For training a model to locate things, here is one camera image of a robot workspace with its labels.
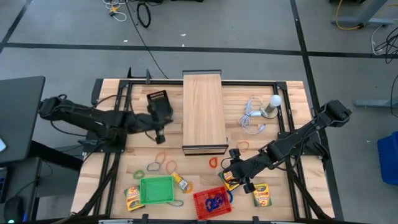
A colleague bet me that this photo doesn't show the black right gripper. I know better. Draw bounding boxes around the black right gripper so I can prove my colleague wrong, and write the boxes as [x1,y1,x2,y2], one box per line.
[223,148,262,194]

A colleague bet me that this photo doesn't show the silver aluminium bar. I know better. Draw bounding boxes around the silver aluminium bar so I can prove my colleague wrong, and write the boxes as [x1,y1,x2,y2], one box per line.
[98,218,135,224]

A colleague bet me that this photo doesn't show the long wooden box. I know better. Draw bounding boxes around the long wooden box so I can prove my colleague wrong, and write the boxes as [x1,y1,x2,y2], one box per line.
[182,69,229,156]

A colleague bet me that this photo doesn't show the black plastic basket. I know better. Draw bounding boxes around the black plastic basket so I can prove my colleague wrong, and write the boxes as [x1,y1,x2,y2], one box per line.
[146,90,174,119]

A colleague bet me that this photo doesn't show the black floor cable tangle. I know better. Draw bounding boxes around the black floor cable tangle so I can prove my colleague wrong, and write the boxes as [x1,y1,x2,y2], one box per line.
[371,26,398,65]

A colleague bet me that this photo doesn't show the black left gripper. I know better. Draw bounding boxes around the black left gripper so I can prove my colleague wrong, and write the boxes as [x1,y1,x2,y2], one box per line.
[135,101,174,145]

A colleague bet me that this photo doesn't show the white usb cable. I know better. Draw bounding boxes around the white usb cable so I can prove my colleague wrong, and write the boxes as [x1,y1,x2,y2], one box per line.
[237,96,269,136]

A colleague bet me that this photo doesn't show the green plastic basket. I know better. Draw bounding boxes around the green plastic basket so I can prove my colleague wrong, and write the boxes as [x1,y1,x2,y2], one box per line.
[139,175,175,205]

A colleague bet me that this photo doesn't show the long black floor cable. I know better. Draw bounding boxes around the long black floor cable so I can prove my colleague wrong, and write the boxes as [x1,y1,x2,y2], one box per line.
[124,0,169,80]

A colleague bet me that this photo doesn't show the red plastic basket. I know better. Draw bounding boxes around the red plastic basket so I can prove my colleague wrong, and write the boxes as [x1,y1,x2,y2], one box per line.
[192,185,233,221]

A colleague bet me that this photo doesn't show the black computer mouse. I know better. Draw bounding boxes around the black computer mouse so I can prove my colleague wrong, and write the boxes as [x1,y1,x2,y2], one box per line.
[3,196,25,223]

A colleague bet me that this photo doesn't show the white floor cable bundle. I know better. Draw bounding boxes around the white floor cable bundle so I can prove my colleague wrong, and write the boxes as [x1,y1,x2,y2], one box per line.
[102,0,128,23]

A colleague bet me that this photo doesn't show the grey metal stand foot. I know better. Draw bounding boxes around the grey metal stand foot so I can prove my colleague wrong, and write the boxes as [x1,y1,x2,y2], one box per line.
[330,0,396,28]
[354,98,398,110]

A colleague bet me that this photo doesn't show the blue plastic bin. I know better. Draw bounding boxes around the blue plastic bin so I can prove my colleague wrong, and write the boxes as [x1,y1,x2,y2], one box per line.
[377,131,398,187]

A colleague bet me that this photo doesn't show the black coiled floor cable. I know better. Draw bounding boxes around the black coiled floor cable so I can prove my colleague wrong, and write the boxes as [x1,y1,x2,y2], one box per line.
[136,1,152,29]

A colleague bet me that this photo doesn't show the yellow floor cable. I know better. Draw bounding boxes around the yellow floor cable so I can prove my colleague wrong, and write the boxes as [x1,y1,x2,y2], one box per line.
[335,0,363,31]

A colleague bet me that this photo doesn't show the black side desk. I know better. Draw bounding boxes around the black side desk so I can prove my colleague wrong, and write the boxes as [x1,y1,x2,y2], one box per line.
[0,76,46,165]

